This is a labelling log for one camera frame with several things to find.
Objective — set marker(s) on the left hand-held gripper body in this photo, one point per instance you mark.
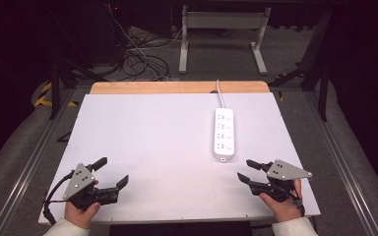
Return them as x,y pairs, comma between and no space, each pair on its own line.
78,183

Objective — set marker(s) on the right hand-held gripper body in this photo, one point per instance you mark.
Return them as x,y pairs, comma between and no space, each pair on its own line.
283,171

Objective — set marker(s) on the person's left hand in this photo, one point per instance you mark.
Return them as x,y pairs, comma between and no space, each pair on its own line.
78,215

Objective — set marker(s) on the person's right hand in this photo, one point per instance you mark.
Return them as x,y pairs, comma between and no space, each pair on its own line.
285,209

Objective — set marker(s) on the white power strip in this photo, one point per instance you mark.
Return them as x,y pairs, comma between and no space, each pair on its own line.
224,144

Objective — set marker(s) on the black panel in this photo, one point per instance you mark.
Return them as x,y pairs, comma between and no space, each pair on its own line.
180,230

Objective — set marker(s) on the yellow black floor tape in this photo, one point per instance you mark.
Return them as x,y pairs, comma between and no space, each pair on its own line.
44,96

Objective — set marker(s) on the black metal stand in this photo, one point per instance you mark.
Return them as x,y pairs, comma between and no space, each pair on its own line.
56,82
313,65

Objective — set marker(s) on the aluminium floor rail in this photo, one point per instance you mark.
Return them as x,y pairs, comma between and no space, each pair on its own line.
29,165
344,167

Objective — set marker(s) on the white metal table frame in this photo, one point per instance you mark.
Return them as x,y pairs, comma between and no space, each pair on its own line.
223,20

